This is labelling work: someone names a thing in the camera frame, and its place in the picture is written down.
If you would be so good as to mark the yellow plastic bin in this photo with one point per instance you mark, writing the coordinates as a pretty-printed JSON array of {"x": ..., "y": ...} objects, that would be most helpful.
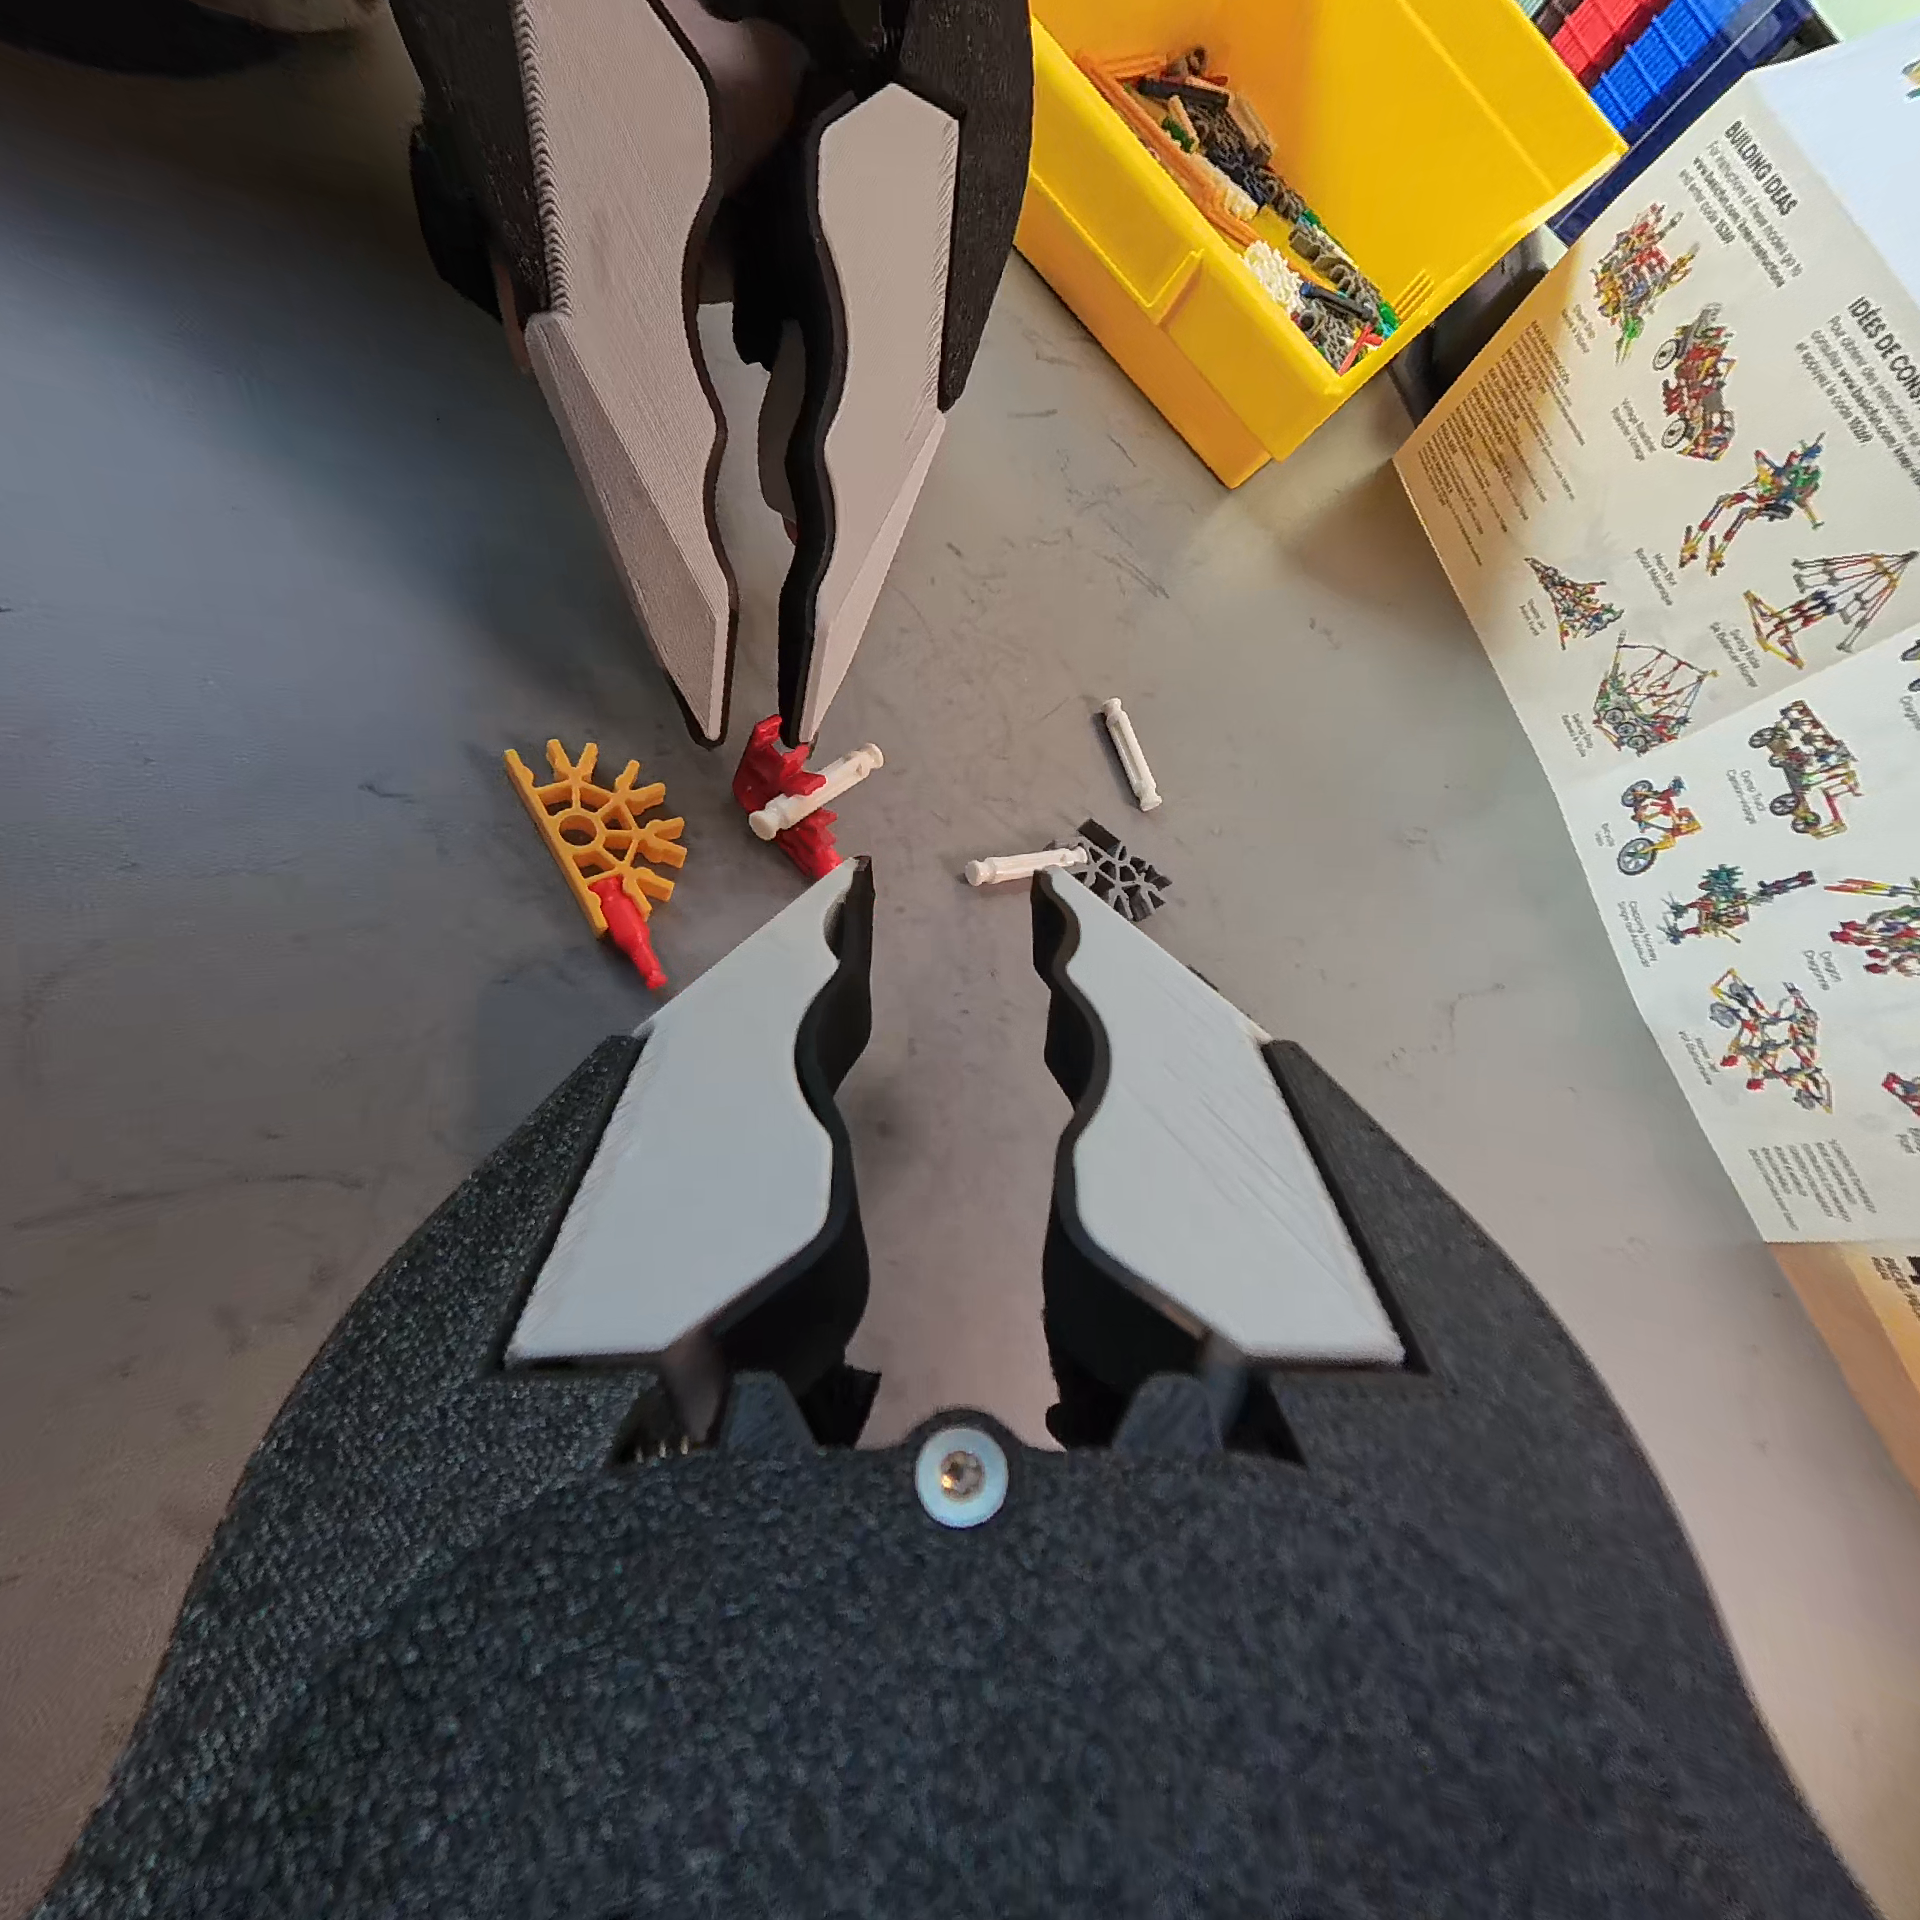
[{"x": 1442, "y": 179}]

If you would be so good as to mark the yellow toy connector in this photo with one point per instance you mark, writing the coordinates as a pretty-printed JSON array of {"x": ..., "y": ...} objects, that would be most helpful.
[{"x": 543, "y": 819}]

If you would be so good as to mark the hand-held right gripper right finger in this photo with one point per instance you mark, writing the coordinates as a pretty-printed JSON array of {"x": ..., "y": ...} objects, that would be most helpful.
[{"x": 1214, "y": 1214}]

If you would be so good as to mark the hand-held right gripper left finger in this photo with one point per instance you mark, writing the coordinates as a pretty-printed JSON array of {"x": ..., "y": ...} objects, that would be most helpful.
[{"x": 691, "y": 1199}]

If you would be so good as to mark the toy set cardboard box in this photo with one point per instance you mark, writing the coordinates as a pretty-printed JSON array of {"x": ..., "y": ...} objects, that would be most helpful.
[{"x": 1860, "y": 1334}]

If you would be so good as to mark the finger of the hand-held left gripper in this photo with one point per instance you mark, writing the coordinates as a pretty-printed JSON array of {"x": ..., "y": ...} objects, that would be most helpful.
[
  {"x": 884, "y": 375},
  {"x": 631, "y": 375}
]

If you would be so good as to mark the red toy connector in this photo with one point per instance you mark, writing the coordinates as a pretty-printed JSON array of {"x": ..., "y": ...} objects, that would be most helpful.
[{"x": 763, "y": 773}]

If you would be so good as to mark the short white toy rod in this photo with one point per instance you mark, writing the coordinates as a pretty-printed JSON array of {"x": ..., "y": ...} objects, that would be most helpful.
[
  {"x": 1133, "y": 753},
  {"x": 820, "y": 789},
  {"x": 1021, "y": 866}
]

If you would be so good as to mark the folded instruction sheet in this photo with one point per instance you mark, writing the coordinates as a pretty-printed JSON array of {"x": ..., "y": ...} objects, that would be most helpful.
[{"x": 1649, "y": 676}]

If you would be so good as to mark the grey toy connector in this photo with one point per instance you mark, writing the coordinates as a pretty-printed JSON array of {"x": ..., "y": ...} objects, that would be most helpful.
[{"x": 1118, "y": 871}]

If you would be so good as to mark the rack of small storage bins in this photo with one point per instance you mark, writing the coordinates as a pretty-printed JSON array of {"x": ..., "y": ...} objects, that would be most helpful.
[{"x": 1663, "y": 52}]

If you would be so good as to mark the pile of toy building parts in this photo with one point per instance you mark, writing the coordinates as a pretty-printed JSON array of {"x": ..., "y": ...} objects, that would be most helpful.
[{"x": 1276, "y": 225}]

